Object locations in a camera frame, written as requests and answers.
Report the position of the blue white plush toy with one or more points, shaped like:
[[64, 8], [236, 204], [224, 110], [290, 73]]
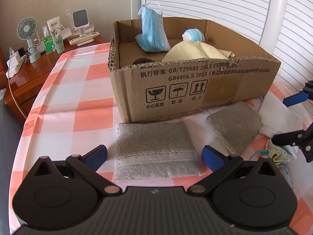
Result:
[[194, 35]]

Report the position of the green tube bottle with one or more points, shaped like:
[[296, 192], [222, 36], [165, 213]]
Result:
[[58, 40]]

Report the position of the white tube skincare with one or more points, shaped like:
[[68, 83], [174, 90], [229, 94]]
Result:
[[54, 27]]

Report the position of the wooden bedside cabinet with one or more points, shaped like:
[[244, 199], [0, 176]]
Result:
[[27, 83]]

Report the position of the white remote control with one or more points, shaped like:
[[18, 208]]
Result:
[[84, 39]]

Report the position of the phone stand with screen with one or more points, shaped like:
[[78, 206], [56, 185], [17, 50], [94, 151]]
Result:
[[81, 21]]

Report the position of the white tissue sheet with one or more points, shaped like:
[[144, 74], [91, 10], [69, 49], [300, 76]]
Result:
[[277, 118]]

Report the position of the green mini desk fan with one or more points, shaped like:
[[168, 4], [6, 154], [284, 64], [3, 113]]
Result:
[[26, 30]]

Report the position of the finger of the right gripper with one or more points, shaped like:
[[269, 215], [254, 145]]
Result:
[[297, 99], [291, 136]]

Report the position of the yellow lens cleaning cloth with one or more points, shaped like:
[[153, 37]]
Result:
[[189, 50]]

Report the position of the blue string drawstring pouch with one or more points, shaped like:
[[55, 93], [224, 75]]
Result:
[[280, 156]]

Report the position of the pink white checkered tablecloth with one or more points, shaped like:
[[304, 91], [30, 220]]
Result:
[[75, 111]]

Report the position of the brown cardboard box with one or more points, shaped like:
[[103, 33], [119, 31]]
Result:
[[167, 90]]

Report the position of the blue disposable face mask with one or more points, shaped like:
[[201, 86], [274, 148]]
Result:
[[153, 37]]

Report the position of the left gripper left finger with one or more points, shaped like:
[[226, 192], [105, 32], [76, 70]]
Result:
[[85, 168]]

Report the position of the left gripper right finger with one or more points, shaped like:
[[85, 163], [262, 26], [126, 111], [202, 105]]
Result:
[[221, 166]]

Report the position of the white power strip charger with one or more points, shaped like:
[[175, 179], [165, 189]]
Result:
[[14, 63]]

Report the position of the green spray bottle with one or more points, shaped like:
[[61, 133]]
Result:
[[47, 40]]

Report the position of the white louvered wardrobe doors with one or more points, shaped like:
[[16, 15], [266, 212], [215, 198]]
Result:
[[282, 27]]

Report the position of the grey sachet pouch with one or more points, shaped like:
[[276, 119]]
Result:
[[155, 151], [236, 126]]

